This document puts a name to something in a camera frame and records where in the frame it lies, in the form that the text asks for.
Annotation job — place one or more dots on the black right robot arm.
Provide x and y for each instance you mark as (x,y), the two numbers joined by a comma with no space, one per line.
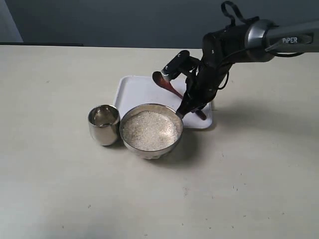
(258,42)

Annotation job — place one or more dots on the small steel cup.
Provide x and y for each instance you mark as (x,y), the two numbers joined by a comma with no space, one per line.
(104,121)

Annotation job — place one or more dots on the white rice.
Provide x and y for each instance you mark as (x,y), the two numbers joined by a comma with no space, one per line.
(150,131)

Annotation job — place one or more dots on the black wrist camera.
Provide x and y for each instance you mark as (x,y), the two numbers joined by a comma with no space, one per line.
(182,63)

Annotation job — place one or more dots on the dark red wooden spoon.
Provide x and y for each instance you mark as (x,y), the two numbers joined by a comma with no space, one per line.
(161,82)

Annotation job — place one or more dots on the steel bowl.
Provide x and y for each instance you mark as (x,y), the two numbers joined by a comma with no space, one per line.
(160,109)

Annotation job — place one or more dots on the white rectangular tray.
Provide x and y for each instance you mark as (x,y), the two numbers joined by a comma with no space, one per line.
(138,90)

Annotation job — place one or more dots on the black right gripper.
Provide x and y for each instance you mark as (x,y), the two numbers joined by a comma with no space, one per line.
(203,80)

